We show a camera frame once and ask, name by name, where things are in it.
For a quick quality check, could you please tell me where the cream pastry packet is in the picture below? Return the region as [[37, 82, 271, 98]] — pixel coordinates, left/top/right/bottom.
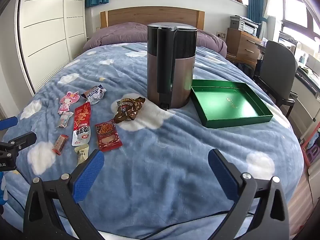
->
[[74, 144, 90, 165]]

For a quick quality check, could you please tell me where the purple plastic stool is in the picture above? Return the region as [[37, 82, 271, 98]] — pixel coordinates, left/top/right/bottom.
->
[[305, 145, 320, 167]]

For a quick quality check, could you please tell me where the small red noodle snack packet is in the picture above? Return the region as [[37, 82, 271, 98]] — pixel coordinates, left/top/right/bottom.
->
[[94, 121, 123, 152]]

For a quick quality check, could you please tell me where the purple and white cookie packet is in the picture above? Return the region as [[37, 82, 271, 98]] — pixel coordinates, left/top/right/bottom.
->
[[80, 85, 107, 105]]

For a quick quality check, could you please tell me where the green tray box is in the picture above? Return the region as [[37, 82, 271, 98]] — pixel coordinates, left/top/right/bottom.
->
[[191, 79, 274, 128]]

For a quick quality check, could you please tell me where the bronze and black appliance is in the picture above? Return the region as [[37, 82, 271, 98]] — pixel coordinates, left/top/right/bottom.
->
[[147, 23, 198, 110]]

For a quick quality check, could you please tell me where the wooden dresser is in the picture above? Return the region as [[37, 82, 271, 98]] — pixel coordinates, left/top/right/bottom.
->
[[226, 27, 264, 63]]

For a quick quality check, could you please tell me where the wooden headboard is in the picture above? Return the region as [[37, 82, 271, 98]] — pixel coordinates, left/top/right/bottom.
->
[[100, 6, 205, 30]]

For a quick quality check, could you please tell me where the small red-brown bar packet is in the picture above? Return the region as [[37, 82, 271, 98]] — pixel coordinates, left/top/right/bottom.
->
[[52, 134, 69, 155]]

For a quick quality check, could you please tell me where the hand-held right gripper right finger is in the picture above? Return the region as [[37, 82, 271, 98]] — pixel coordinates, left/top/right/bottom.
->
[[207, 149, 298, 240]]

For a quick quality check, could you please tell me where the white wardrobe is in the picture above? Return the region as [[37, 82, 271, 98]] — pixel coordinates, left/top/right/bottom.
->
[[15, 0, 87, 94]]

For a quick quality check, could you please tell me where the grey office chair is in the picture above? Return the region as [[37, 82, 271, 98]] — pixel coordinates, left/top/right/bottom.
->
[[254, 40, 299, 118]]

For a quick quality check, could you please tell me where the grey printer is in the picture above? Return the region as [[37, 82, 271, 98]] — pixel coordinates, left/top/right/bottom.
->
[[229, 15, 259, 37]]

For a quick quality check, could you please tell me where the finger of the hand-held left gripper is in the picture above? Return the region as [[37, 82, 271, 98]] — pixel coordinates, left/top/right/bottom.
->
[[0, 131, 37, 155], [0, 116, 18, 131]]

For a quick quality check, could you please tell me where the blue cloud print blanket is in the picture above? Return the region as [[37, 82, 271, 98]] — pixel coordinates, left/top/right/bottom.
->
[[0, 41, 304, 240]]

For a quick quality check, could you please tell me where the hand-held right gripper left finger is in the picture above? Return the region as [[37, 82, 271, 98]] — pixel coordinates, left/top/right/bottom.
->
[[22, 149, 105, 240]]

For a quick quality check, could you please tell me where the white desk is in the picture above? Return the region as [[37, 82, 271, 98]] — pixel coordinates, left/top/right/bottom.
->
[[287, 62, 320, 140]]

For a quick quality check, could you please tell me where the pink cartoon candy packet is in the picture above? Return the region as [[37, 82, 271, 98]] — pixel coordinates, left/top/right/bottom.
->
[[57, 91, 81, 115]]

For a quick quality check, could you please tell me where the window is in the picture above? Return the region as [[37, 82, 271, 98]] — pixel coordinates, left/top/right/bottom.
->
[[274, 0, 320, 38]]

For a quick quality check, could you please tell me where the small clear candy wrapper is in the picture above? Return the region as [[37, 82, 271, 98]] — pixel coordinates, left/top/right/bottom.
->
[[55, 112, 74, 128]]

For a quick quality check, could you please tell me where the brown snack packet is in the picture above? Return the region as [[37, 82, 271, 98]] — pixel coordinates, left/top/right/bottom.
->
[[114, 96, 146, 124]]

